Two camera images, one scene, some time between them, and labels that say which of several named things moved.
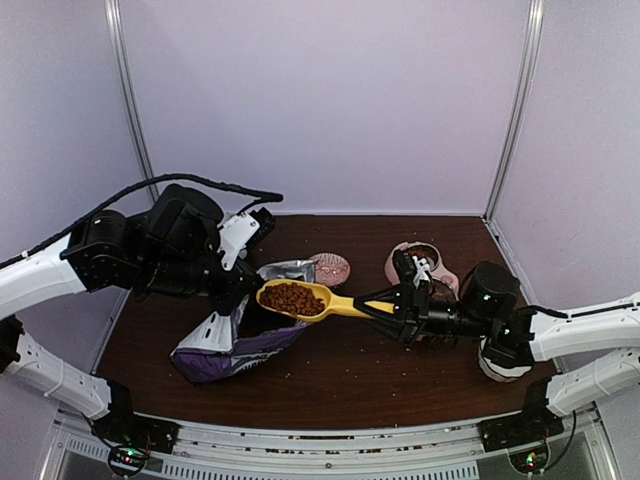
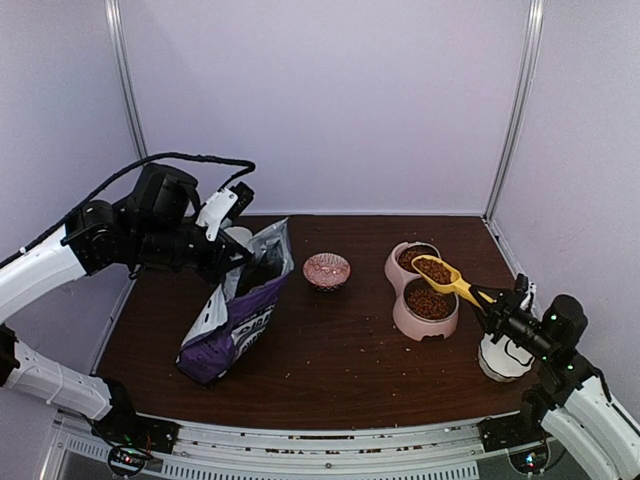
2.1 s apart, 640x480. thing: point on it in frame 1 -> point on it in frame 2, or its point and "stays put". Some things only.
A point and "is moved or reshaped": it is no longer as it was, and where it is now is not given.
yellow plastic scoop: x=311 y=302 -> x=441 y=277
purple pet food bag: x=224 y=343 is moved or reshaped
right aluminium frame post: x=520 y=106 stays put
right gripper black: x=415 y=306 -> x=499 y=312
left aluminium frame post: x=122 y=56 stays put
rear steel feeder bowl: x=425 y=252 stays put
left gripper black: x=243 y=279 -> x=223 y=258
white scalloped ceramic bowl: x=498 y=372 stays put
